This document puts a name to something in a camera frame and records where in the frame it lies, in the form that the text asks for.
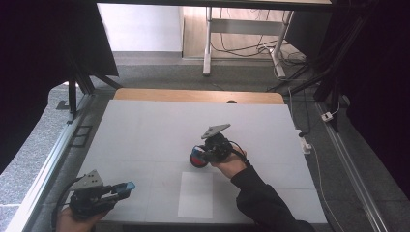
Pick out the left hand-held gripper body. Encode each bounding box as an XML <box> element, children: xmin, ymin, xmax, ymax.
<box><xmin>69</xmin><ymin>169</ymin><xmax>114</xmax><ymax>221</ymax></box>

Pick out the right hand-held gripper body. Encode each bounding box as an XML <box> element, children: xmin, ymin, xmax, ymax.
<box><xmin>200</xmin><ymin>123</ymin><xmax>234</xmax><ymax>164</ymax></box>

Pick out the round red ink pad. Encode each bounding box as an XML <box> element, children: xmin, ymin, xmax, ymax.
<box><xmin>190</xmin><ymin>153</ymin><xmax>210</xmax><ymax>169</ymax></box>

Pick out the person's right hand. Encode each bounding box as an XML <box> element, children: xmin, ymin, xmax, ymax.
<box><xmin>211</xmin><ymin>144</ymin><xmax>249</xmax><ymax>180</ymax></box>

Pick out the person's left hand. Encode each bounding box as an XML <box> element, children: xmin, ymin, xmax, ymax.
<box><xmin>56</xmin><ymin>207</ymin><xmax>107</xmax><ymax>232</ymax></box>

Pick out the white paper sheet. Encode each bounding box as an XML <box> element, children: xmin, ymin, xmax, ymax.
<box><xmin>177</xmin><ymin>171</ymin><xmax>215</xmax><ymax>219</ymax></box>

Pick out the wooden table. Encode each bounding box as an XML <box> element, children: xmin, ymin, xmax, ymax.
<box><xmin>113</xmin><ymin>88</ymin><xmax>285</xmax><ymax>105</ymax></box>

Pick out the white table mat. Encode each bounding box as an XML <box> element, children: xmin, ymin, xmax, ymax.
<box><xmin>72</xmin><ymin>99</ymin><xmax>329</xmax><ymax>225</ymax></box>

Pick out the white power strip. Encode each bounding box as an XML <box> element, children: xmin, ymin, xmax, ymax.
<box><xmin>295</xmin><ymin>129</ymin><xmax>313</xmax><ymax>156</ymax></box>

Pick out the black metal stand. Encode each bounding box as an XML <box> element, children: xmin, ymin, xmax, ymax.
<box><xmin>56</xmin><ymin>52</ymin><xmax>124</xmax><ymax>126</ymax></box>

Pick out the black curtain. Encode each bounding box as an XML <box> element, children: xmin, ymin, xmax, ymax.
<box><xmin>315</xmin><ymin>0</ymin><xmax>410</xmax><ymax>196</ymax></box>
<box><xmin>0</xmin><ymin>0</ymin><xmax>120</xmax><ymax>175</ymax></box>

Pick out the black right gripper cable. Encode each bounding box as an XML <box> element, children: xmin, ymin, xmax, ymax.
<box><xmin>227</xmin><ymin>140</ymin><xmax>251</xmax><ymax>168</ymax></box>

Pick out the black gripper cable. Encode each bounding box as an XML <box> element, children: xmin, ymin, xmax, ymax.
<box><xmin>227</xmin><ymin>140</ymin><xmax>251</xmax><ymax>168</ymax></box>
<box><xmin>50</xmin><ymin>176</ymin><xmax>85</xmax><ymax>232</ymax></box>

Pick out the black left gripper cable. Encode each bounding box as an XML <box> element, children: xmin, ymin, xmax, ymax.
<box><xmin>50</xmin><ymin>176</ymin><xmax>85</xmax><ymax>232</ymax></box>

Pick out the aluminium rail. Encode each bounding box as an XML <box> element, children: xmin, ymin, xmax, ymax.
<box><xmin>3</xmin><ymin>92</ymin><xmax>95</xmax><ymax>232</ymax></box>
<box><xmin>313</xmin><ymin>101</ymin><xmax>389</xmax><ymax>232</ymax></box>

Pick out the tangle of black cables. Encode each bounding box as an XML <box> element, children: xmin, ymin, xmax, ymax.
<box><xmin>210</xmin><ymin>8</ymin><xmax>308</xmax><ymax>67</ymax></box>

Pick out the white cable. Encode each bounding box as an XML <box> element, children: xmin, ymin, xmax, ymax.
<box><xmin>308</xmin><ymin>144</ymin><xmax>338</xmax><ymax>232</ymax></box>

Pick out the white desk frame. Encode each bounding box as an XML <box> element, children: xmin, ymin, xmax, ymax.
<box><xmin>202</xmin><ymin>6</ymin><xmax>295</xmax><ymax>79</ymax></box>

